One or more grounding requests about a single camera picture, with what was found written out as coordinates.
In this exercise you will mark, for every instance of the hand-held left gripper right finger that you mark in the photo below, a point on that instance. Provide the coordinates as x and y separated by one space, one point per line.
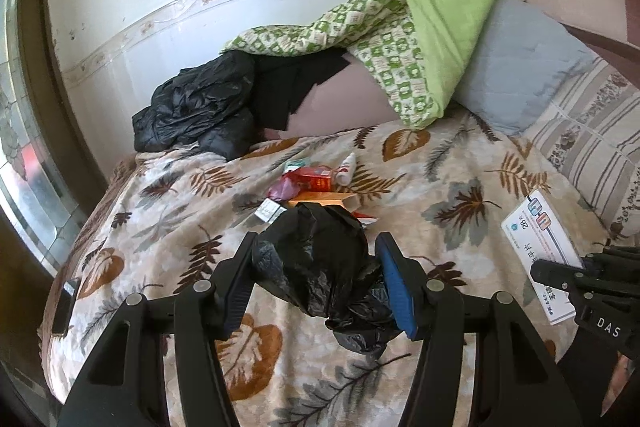
400 294

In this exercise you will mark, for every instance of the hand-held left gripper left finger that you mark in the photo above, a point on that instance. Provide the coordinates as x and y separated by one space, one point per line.
240 294

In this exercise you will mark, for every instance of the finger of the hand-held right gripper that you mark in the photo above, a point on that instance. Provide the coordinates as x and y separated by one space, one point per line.
612 259
555 272

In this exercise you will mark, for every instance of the white blue-print medicine box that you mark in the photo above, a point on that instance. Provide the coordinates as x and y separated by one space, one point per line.
535 227

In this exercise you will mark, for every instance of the black plastic bag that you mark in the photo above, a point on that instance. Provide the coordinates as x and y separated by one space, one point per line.
320 257

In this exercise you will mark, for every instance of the purple wrapper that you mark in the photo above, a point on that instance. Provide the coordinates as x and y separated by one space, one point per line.
281 192

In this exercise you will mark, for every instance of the red white carton box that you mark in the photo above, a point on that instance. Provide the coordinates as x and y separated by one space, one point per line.
312 179

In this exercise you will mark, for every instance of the white red small packet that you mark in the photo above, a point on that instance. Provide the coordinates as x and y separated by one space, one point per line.
365 218

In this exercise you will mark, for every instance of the white cigarette pack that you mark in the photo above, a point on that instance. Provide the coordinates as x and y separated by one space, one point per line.
270 211

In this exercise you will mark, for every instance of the leaf print blanket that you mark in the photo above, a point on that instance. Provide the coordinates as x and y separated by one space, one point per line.
175 207

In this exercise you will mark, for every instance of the striped floral pillow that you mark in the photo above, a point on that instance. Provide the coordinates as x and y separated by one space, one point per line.
595 142

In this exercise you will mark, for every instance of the orange flat box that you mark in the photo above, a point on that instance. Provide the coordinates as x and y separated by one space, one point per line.
325 199

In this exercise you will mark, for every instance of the small white bottle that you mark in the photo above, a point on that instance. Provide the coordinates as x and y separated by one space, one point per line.
345 172

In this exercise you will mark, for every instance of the teal white packet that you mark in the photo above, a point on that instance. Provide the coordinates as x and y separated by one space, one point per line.
294 166

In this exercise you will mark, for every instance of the black phone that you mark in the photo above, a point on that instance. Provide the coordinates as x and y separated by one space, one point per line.
64 307

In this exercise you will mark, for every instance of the black puffer jacket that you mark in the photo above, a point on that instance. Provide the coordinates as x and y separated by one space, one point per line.
195 102

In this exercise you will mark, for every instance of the pink folded quilt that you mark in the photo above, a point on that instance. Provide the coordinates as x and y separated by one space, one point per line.
345 102

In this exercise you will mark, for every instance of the black cloth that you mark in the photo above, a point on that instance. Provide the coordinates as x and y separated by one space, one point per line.
285 82

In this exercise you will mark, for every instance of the grey quilted pillow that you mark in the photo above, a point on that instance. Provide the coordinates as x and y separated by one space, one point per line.
520 57

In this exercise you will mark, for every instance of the green patterned quilt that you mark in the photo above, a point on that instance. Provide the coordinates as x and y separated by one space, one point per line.
400 32

